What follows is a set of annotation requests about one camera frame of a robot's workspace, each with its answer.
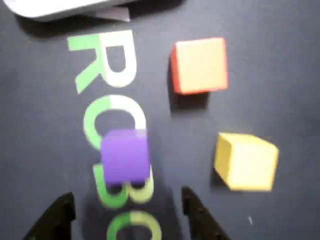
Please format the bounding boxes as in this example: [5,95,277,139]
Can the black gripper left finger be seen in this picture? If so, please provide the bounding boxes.
[21,191,76,240]

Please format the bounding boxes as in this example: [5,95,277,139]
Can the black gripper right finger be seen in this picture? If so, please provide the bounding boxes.
[181,186,233,240]

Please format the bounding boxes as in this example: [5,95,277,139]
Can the yellow cube block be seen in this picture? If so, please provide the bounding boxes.
[213,132,280,192]

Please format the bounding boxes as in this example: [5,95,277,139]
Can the purple cube block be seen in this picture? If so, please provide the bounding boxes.
[100,129,151,186]

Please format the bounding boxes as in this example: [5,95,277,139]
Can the orange cube block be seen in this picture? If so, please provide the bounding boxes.
[170,37,229,95]

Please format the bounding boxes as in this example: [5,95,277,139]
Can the white rectangular tray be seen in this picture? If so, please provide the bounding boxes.
[3,0,141,23]

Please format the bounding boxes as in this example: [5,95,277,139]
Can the dark mat with WOWROBO print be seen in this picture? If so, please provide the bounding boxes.
[0,0,320,240]

